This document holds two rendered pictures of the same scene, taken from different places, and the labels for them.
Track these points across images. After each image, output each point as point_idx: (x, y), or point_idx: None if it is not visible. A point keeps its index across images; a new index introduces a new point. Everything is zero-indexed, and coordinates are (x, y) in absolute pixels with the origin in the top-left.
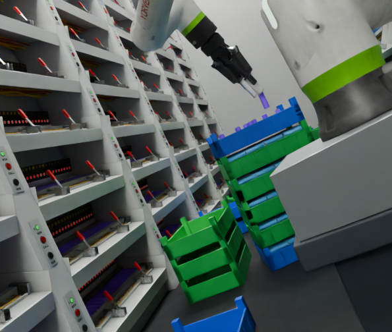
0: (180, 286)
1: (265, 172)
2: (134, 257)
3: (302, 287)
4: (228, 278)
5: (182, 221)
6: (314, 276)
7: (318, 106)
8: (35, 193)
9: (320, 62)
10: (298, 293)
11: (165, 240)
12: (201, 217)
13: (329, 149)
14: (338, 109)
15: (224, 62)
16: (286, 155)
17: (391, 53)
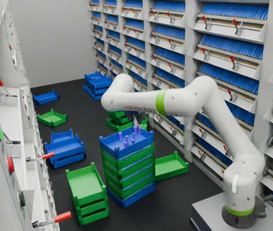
0: (58, 206)
1: (132, 165)
2: None
3: (148, 226)
4: (103, 213)
5: (67, 172)
6: (151, 219)
7: (232, 215)
8: (52, 205)
9: (243, 208)
10: (148, 230)
11: (77, 197)
12: (78, 170)
13: None
14: (241, 221)
15: (131, 112)
16: (142, 157)
17: None
